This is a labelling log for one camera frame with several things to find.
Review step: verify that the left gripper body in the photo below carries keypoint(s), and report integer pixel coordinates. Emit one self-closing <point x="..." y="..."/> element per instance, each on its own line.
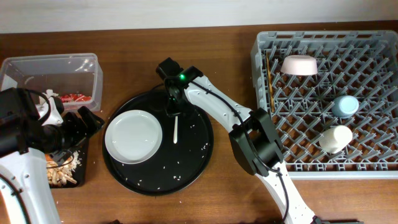
<point x="69" y="133"/>

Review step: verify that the black rectangular tray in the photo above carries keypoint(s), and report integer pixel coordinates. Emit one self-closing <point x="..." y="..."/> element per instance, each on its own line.
<point x="80" y="171"/>

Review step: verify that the wooden chopstick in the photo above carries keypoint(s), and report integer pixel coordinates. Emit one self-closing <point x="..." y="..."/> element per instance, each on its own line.
<point x="269" y="79"/>

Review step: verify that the grey dishwasher rack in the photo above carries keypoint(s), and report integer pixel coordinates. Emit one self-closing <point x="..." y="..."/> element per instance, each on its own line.
<point x="362" y="64"/>

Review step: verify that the round black serving tray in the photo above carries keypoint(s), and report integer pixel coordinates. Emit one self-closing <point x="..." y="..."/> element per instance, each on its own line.
<point x="174" y="166"/>

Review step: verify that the rice and food scraps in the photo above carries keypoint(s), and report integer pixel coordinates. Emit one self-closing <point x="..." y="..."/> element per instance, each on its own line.
<point x="65" y="174"/>

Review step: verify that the clear plastic bin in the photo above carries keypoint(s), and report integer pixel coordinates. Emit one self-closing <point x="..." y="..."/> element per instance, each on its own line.
<point x="64" y="74"/>

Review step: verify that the white dinner plate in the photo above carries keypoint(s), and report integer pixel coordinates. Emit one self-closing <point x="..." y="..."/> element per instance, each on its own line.
<point x="133" y="137"/>

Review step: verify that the pink shallow bowl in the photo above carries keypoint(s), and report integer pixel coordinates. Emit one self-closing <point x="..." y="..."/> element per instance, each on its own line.
<point x="302" y="65"/>

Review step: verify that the white plastic fork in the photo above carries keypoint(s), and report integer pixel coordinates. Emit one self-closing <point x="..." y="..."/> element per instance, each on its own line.
<point x="175" y="135"/>

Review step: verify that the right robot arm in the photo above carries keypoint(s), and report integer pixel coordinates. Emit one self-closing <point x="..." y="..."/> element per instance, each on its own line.
<point x="254" y="139"/>

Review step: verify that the red snack wrapper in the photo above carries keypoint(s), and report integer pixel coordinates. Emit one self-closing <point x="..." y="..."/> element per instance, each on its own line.
<point x="74" y="97"/>

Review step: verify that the white tissue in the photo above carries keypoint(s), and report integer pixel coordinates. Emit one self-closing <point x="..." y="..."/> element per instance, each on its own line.
<point x="48" y="93"/>

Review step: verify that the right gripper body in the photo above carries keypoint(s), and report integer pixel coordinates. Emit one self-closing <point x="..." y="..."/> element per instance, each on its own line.
<point x="173" y="104"/>

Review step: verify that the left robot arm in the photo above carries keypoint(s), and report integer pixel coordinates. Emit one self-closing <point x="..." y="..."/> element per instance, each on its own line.
<point x="34" y="125"/>

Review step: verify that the light blue cup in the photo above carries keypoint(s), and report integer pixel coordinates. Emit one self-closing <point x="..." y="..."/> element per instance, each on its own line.
<point x="345" y="106"/>

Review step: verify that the white upturned cup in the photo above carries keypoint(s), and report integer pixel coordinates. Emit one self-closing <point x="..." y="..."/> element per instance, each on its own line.
<point x="333" y="140"/>

